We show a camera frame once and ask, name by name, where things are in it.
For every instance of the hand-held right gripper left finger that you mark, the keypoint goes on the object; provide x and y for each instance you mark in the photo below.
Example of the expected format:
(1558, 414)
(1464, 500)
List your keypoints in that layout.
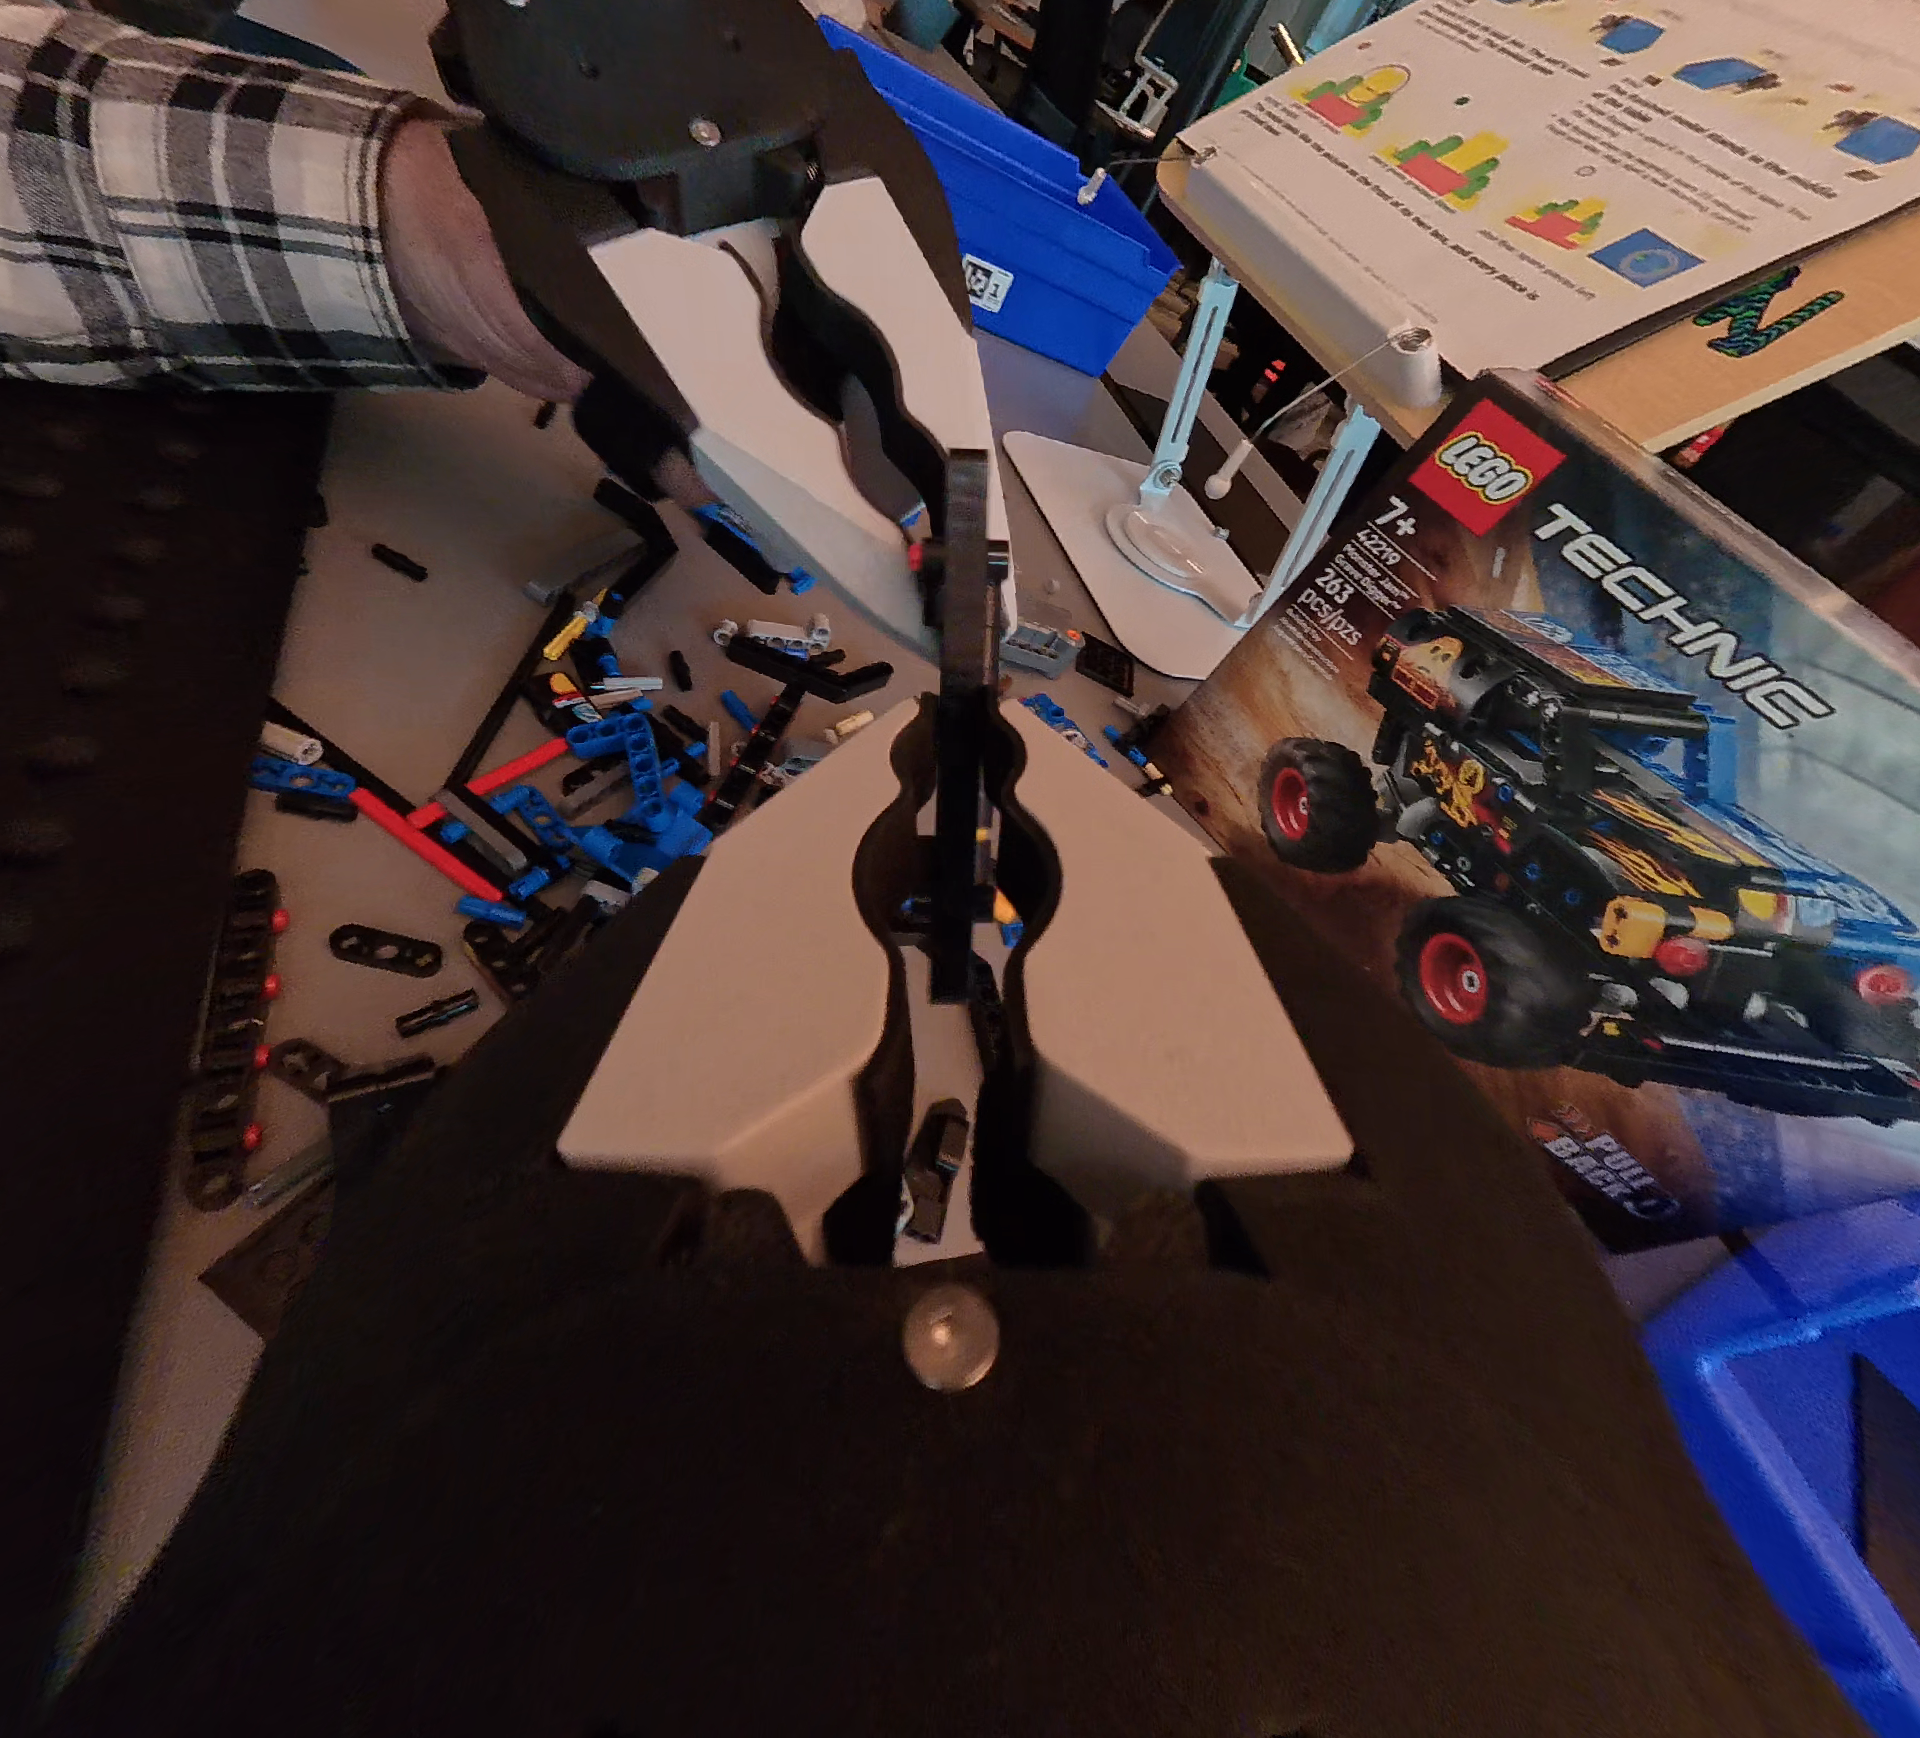
(721, 1019)

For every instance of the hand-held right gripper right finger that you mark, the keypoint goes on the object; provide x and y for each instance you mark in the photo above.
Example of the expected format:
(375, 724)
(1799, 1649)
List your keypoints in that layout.
(1178, 1019)

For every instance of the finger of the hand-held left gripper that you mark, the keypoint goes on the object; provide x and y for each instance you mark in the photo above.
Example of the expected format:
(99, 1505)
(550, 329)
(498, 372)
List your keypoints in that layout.
(735, 420)
(916, 359)

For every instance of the long black toy beam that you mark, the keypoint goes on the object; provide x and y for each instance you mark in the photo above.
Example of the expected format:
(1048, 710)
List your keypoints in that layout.
(961, 720)

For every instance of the person's left forearm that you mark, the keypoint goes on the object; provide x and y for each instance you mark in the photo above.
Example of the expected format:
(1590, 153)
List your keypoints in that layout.
(228, 195)

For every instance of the grey desk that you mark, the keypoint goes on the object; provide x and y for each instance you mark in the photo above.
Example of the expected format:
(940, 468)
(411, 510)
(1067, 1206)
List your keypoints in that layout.
(421, 643)

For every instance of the blue bin with white tag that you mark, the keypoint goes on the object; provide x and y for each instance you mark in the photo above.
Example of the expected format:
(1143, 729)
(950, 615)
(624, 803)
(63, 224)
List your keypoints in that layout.
(1036, 209)

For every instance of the pile of toy building pieces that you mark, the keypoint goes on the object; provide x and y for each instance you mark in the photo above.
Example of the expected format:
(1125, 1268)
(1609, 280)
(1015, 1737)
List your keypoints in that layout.
(645, 750)

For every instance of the grey toy motor block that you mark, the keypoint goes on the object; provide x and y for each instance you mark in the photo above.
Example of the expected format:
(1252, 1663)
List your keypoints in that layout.
(1036, 649)

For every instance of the short dark toy beam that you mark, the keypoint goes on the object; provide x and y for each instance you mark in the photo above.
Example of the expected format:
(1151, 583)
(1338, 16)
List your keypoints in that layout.
(390, 949)

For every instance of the red toy axle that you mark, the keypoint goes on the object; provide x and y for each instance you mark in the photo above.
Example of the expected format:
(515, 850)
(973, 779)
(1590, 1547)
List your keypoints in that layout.
(427, 839)

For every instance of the black office chair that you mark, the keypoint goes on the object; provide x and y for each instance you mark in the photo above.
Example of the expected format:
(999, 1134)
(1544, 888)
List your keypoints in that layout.
(1067, 15)

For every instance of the toy truck set box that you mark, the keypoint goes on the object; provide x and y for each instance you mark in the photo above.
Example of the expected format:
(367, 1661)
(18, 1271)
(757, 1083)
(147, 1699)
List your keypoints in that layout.
(1531, 810)

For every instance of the blue toy beam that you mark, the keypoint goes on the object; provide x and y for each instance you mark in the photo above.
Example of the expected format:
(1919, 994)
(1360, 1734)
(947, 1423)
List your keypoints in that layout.
(302, 786)

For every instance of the black beam with red pins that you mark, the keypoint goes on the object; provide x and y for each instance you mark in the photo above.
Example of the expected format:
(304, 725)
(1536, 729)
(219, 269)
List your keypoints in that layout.
(233, 1034)

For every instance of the black dotted mat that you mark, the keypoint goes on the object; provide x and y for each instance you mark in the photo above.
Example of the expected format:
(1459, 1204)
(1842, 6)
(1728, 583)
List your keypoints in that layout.
(138, 959)

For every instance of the instruction booklet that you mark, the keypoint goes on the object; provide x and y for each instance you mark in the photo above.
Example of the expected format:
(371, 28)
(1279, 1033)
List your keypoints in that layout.
(1560, 148)

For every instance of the plain blue plastic bin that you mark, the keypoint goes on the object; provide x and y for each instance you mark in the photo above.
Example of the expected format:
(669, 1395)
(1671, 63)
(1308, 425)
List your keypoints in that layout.
(1800, 1469)

